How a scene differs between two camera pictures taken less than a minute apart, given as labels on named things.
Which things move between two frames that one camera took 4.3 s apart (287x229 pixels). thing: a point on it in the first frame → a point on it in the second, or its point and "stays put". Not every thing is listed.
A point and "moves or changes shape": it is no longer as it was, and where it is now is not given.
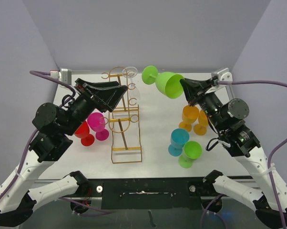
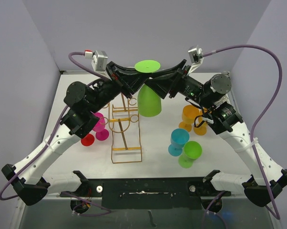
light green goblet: x=168 y=83 moves or changes shape
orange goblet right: x=200 y=129 stays put
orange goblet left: x=189 y=115 stays put
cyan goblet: x=179 y=137 stays put
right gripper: x=192 y=87 → x=162 y=82
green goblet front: x=191 y=150 stays put
